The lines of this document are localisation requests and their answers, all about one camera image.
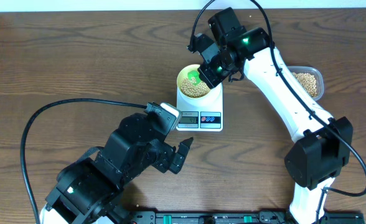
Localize green plastic measuring spoon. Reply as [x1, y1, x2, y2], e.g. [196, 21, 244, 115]
[187, 70, 202, 86]

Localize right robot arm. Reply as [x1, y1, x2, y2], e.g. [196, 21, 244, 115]
[189, 7, 353, 223]

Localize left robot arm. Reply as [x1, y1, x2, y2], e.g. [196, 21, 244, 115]
[40, 113, 194, 223]

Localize white digital kitchen scale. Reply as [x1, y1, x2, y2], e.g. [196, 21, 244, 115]
[177, 84, 223, 132]

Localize yellow plastic bowl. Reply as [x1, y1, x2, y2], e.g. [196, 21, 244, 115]
[176, 64, 217, 99]

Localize soybeans in bowl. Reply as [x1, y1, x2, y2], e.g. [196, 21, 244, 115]
[181, 78, 210, 98]

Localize soybeans in container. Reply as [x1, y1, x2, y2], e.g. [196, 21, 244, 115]
[293, 73, 317, 97]

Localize clear plastic container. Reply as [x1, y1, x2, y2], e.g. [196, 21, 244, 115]
[288, 66, 324, 101]

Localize left black cable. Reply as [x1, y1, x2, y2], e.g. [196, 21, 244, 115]
[19, 98, 148, 224]

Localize black cable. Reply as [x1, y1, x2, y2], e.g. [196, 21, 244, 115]
[19, 98, 148, 224]
[189, 0, 366, 224]

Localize right black cable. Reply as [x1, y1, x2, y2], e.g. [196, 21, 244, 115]
[189, 0, 366, 224]

